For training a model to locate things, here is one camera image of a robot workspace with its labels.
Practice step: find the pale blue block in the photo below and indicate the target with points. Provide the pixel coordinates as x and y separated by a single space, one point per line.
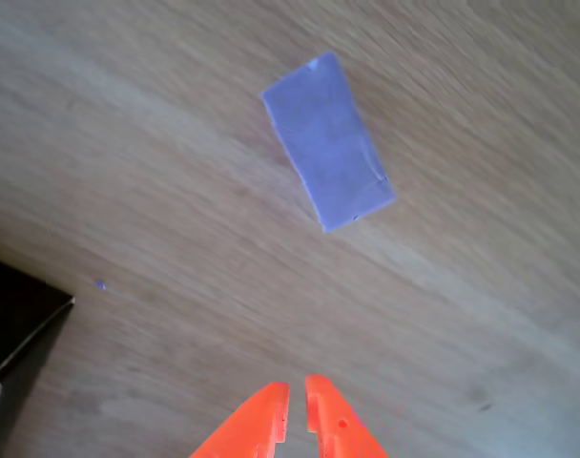
328 143

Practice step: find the tiny blue crumb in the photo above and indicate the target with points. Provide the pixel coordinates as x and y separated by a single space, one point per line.
100 285

